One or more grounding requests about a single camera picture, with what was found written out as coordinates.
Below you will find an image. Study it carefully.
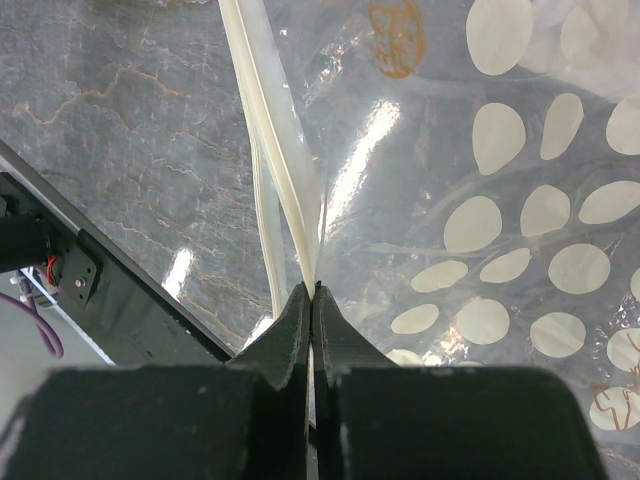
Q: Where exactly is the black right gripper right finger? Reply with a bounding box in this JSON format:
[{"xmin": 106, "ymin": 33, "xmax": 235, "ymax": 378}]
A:
[{"xmin": 312, "ymin": 286, "xmax": 606, "ymax": 479}]

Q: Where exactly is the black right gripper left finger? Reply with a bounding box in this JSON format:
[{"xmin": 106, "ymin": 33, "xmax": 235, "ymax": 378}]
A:
[{"xmin": 1, "ymin": 285, "xmax": 311, "ymax": 479}]

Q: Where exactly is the clear spotted zip top bag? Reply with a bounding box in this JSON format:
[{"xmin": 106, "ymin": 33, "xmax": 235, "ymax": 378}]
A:
[{"xmin": 220, "ymin": 1, "xmax": 639, "ymax": 479}]

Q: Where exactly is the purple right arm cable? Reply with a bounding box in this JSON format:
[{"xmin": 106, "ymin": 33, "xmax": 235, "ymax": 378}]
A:
[{"xmin": 0, "ymin": 292, "xmax": 65, "ymax": 360}]

